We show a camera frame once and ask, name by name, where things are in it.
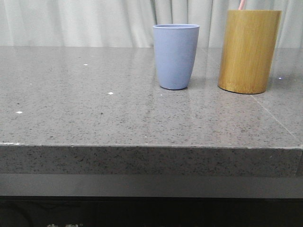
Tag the blue plastic cup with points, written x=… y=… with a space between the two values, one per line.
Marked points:
x=175 y=51

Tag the white curtain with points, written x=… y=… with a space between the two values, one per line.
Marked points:
x=107 y=23

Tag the bamboo cylinder holder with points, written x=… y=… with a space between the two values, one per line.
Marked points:
x=248 y=48

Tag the pink chopstick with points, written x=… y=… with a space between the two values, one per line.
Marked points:
x=241 y=4

